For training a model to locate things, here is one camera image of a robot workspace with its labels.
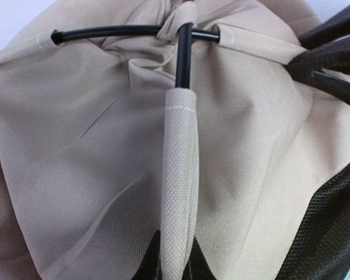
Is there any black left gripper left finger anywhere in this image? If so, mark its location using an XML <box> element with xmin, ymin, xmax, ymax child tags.
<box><xmin>131</xmin><ymin>230</ymin><xmax>163</xmax><ymax>280</ymax></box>

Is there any beige fabric pet tent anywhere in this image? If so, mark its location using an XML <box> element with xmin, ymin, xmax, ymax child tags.
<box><xmin>0</xmin><ymin>1</ymin><xmax>350</xmax><ymax>279</ymax></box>

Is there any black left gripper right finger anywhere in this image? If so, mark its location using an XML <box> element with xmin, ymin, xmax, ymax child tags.
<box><xmin>189</xmin><ymin>237</ymin><xmax>216</xmax><ymax>280</ymax></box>

